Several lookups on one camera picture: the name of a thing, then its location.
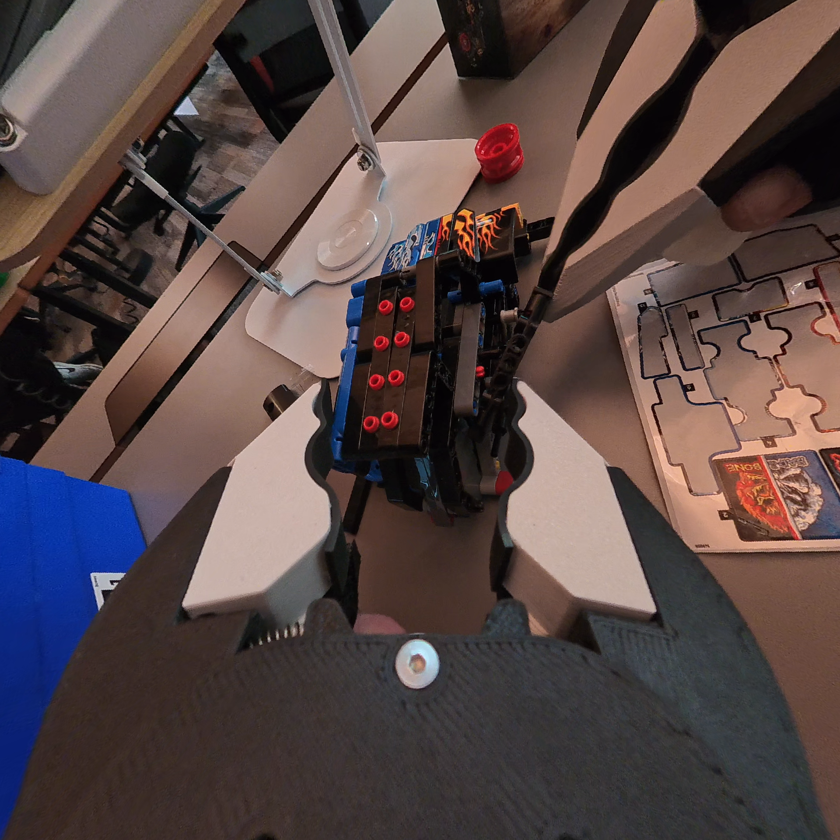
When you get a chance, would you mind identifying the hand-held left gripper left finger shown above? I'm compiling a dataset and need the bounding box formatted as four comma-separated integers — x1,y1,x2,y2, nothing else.
181,381,361,626

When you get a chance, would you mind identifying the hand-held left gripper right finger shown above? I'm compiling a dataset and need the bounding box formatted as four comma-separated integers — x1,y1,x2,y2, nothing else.
489,379,660,639

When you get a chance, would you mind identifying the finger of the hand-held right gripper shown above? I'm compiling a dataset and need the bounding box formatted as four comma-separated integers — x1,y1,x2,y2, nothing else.
539,0,708,303
546,0,840,324

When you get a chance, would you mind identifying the black flame sticker brick panel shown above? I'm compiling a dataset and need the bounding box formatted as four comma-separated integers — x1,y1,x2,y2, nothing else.
479,283,555,454

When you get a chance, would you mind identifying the blue black toy brick truck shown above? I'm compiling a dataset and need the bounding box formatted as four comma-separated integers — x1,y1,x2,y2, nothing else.
331,203,559,526

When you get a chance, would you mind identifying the person's right hand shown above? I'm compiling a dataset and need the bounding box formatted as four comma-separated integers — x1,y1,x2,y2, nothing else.
722,167,816,232

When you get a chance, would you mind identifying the black brick beam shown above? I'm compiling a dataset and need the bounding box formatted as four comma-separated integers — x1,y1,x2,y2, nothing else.
341,472,370,534

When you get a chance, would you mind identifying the black cylinder part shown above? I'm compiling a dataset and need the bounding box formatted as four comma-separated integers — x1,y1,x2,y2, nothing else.
262,371,312,421

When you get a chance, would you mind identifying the red wheel rim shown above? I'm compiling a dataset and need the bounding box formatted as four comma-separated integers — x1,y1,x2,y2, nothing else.
474,123,527,182

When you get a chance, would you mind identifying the brick set box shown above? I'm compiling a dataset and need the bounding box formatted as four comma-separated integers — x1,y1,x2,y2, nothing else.
436,0,592,81

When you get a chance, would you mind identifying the sticker sheet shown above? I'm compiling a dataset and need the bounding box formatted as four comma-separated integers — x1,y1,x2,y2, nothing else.
605,217,840,553

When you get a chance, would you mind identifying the blue storage bin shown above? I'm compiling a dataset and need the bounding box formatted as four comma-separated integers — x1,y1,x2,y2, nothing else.
0,456,147,795

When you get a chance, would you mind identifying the white book stand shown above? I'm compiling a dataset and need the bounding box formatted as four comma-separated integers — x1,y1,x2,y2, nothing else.
0,0,483,382

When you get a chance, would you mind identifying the grey sneaker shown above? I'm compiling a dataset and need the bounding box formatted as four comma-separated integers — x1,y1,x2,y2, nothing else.
49,360,105,389

